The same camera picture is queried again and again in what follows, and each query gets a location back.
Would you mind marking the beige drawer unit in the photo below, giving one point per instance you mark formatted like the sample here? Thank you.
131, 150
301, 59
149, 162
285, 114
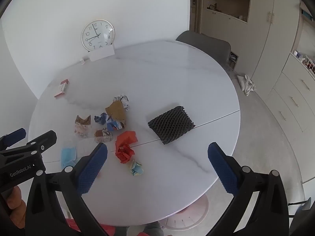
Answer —
291, 101

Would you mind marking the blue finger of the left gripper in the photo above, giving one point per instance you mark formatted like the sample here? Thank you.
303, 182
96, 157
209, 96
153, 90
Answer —
12, 138
41, 143

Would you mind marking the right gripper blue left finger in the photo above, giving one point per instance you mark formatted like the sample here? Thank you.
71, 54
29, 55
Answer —
88, 168

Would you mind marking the red white cigarette box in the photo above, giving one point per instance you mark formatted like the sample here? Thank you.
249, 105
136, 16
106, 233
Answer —
62, 88

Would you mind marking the round white wall clock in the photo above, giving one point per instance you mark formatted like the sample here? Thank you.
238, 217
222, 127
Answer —
97, 34

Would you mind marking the beige wall cabinet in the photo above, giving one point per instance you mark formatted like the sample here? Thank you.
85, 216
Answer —
261, 34

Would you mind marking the printed white paper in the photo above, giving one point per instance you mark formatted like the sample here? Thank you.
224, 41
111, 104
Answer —
124, 100

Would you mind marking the pastel paper ball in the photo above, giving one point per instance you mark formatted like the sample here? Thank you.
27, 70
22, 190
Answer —
136, 168

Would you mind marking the clear red-print snack bag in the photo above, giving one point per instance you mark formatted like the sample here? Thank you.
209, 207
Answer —
82, 126

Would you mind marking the black foam mesh pad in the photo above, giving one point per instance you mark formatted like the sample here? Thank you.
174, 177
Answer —
171, 125

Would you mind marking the table pedestal base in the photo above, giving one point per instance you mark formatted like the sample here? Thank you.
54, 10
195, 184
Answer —
189, 217

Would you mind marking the person's left hand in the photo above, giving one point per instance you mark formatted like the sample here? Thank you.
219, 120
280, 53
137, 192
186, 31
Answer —
18, 207

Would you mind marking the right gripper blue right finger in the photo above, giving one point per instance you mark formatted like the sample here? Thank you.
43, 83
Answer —
226, 168

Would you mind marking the white card stand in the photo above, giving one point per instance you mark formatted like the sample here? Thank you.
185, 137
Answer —
101, 53

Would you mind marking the blue wrapper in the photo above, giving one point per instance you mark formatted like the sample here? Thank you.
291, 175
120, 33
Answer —
102, 119

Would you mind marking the white cloth bag on floor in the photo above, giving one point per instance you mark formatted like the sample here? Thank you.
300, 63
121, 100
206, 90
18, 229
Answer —
246, 84

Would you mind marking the brown black-white wrapper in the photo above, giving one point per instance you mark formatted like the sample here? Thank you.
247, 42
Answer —
103, 136

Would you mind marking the red paper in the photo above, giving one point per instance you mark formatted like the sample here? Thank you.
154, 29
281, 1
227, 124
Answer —
123, 150

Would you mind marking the blue face mask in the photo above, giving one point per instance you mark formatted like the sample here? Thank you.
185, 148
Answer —
68, 154

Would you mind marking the brown paper wrapper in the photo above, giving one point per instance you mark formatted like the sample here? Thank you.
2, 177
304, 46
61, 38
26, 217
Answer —
116, 111

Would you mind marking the grey chair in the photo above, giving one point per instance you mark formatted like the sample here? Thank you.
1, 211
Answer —
219, 50

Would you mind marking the blue white snack packet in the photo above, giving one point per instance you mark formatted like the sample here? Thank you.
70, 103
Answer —
114, 125

